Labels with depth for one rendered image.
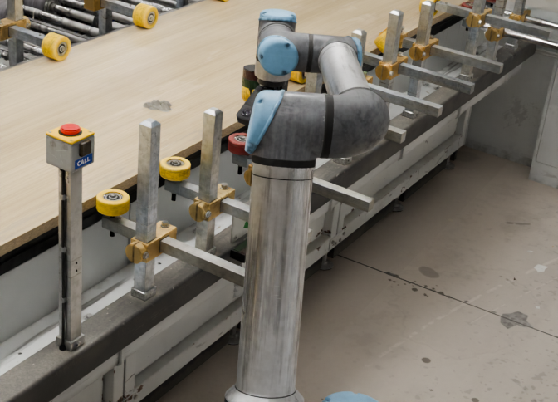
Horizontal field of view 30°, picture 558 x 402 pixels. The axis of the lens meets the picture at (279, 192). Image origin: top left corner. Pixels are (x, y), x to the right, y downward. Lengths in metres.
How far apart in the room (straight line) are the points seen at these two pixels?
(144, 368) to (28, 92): 0.89
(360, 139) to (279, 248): 0.24
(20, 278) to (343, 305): 1.67
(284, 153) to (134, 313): 0.80
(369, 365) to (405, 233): 0.96
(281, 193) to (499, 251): 2.65
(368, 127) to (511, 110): 3.32
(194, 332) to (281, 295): 1.50
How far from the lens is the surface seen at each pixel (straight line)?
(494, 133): 5.22
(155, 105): 3.07
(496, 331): 3.90
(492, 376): 3.67
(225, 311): 3.48
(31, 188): 2.61
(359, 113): 1.86
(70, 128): 2.13
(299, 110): 1.83
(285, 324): 1.90
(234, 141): 2.88
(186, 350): 3.30
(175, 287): 2.60
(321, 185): 2.79
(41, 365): 2.34
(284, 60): 2.38
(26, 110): 3.04
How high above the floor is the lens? 2.11
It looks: 27 degrees down
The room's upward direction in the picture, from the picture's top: 6 degrees clockwise
